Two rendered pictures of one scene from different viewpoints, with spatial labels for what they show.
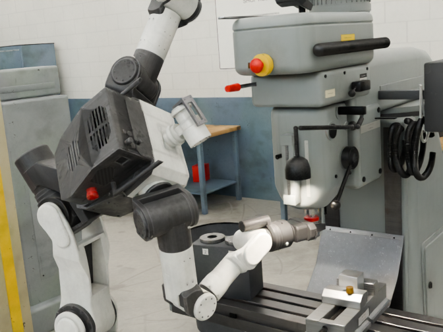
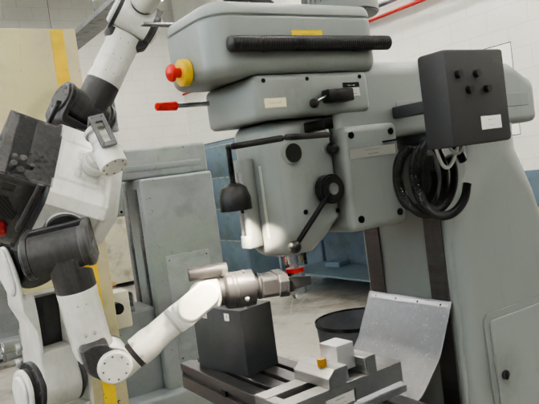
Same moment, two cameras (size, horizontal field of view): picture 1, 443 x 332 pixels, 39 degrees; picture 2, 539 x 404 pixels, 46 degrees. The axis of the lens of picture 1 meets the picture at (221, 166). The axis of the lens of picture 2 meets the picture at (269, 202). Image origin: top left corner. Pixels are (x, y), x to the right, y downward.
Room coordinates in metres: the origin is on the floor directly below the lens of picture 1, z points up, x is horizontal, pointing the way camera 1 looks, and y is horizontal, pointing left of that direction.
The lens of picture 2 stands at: (0.40, -0.77, 1.52)
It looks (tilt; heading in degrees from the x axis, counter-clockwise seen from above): 3 degrees down; 20
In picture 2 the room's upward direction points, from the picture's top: 7 degrees counter-clockwise
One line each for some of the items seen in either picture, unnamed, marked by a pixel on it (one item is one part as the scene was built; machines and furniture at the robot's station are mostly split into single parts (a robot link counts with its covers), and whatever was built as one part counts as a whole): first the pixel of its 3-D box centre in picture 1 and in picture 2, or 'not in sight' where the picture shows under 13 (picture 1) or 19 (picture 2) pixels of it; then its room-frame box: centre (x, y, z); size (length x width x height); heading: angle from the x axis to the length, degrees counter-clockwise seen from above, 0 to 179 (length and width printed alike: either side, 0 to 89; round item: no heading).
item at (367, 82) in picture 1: (356, 88); (329, 98); (1.85, -0.42, 1.66); 0.12 x 0.04 x 0.04; 142
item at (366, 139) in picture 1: (337, 143); (345, 178); (2.04, -0.39, 1.47); 0.24 x 0.19 x 0.26; 52
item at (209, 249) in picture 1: (227, 264); (233, 332); (2.08, 0.01, 1.06); 0.22 x 0.12 x 0.20; 64
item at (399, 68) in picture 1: (372, 78); (418, 100); (2.28, -0.58, 1.66); 0.80 x 0.23 x 0.20; 142
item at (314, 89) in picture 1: (312, 84); (287, 101); (1.92, -0.30, 1.68); 0.34 x 0.24 x 0.10; 142
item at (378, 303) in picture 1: (348, 304); (330, 383); (1.78, -0.36, 1.01); 0.35 x 0.15 x 0.11; 145
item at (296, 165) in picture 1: (297, 166); (234, 196); (1.71, -0.21, 1.47); 0.07 x 0.07 x 0.06
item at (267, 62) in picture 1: (262, 64); (183, 72); (1.70, -0.13, 1.76); 0.06 x 0.02 x 0.06; 52
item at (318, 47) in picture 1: (353, 45); (314, 43); (1.82, -0.41, 1.79); 0.45 x 0.04 x 0.04; 142
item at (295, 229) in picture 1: (289, 232); (260, 286); (1.84, -0.19, 1.24); 0.13 x 0.12 x 0.10; 32
